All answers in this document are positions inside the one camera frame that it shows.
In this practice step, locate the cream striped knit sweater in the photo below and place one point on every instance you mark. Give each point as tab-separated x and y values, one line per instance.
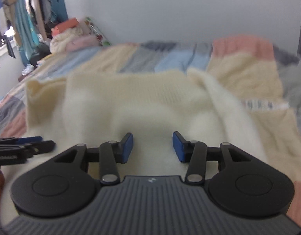
140	107

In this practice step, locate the patchwork quilt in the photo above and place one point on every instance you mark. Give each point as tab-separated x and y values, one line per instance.
250	68

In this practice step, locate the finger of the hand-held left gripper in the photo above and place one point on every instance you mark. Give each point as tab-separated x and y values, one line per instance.
42	146
28	140

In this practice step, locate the white plastic bag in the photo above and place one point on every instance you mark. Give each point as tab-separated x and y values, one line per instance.
27	69

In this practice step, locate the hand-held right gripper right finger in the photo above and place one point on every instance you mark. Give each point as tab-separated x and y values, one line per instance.
178	148

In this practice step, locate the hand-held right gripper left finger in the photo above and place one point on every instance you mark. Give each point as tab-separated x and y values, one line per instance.
127	149

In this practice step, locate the cream duvet pile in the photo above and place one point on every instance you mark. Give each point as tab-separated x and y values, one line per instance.
64	40

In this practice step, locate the pink pillow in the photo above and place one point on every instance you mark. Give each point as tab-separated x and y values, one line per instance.
84	42

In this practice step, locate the printed long pillow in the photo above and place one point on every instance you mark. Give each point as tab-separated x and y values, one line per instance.
97	30

